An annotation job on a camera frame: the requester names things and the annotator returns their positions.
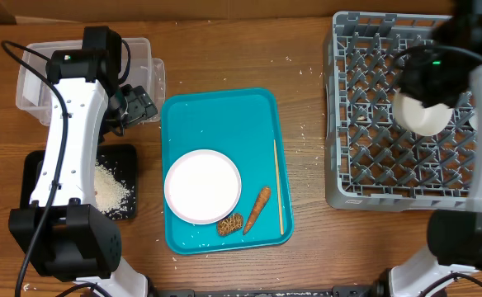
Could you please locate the pink bowl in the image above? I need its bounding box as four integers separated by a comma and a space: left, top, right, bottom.
392, 92, 453, 136

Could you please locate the wooden chopstick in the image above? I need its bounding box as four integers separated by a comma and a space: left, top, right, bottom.
273, 139, 284, 235

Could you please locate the large white plate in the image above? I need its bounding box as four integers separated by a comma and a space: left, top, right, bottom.
163, 149, 242, 224

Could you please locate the grey dishwasher rack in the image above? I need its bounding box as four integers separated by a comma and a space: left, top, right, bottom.
324, 12, 482, 212

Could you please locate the carrot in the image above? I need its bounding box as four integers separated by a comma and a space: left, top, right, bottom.
243, 186, 272, 235

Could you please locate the teal plastic tray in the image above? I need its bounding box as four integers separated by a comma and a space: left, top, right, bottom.
162, 87, 294, 255

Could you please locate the pale green saucer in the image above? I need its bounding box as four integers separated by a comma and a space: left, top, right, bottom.
469, 109, 478, 130

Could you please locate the black tray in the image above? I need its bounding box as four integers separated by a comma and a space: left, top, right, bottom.
20, 144, 138, 220

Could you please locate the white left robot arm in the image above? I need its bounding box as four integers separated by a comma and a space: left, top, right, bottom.
8, 26, 158, 296

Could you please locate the clear plastic bin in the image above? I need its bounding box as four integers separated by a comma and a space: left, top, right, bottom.
16, 37, 153, 126

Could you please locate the pile of white rice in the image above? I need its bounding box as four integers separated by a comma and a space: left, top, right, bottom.
94, 162, 135, 219

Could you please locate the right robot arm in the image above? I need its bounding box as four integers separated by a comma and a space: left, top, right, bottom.
372, 0, 482, 296

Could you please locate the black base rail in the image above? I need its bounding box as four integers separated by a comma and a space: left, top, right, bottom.
154, 285, 371, 297

